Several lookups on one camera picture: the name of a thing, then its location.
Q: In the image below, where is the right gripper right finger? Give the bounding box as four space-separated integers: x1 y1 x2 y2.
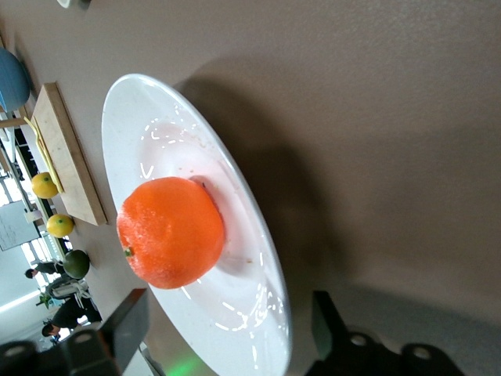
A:
305 290 467 376

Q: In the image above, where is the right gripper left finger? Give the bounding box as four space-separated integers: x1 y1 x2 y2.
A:
0 288 150 376

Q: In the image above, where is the orange fruit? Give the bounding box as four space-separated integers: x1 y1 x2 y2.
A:
116 176 225 290

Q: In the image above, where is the white round plate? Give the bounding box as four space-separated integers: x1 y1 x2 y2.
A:
101 73 293 376

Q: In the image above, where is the person in dark clothes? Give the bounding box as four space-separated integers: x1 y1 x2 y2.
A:
23 260 66 280
41 297 103 340

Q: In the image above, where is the dark green avocado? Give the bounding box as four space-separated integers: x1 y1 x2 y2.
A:
62 249 91 280

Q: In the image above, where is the yellow lemon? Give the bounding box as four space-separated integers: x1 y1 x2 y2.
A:
45 213 75 239
31 172 59 200

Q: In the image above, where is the white board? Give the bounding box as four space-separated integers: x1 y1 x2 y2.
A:
0 201 40 251

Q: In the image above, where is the wooden cutting board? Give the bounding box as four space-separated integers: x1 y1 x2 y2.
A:
31 81 109 227

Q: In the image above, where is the yellow plastic knife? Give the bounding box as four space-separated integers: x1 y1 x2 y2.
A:
33 117 66 193

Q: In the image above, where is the yellow plastic fork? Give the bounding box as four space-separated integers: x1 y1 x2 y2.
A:
23 116 52 165

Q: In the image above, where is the wooden peg rack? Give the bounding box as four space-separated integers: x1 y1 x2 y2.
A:
0 116 29 129

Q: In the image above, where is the blue bowl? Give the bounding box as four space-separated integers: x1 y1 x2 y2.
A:
0 46 31 114

